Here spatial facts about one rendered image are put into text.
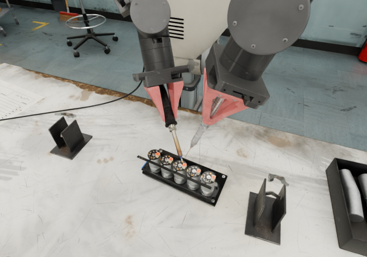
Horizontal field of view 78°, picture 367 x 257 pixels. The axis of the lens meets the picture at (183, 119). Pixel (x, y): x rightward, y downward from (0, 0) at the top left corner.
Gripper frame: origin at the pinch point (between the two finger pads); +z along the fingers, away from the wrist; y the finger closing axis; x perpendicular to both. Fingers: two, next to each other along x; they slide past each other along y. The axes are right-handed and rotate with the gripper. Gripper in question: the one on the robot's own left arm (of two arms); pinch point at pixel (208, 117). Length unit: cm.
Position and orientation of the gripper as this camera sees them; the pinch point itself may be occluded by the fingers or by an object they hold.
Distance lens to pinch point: 35.0
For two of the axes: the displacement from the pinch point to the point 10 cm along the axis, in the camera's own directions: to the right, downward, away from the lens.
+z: -3.5, 6.9, 6.3
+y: -0.2, 6.7, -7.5
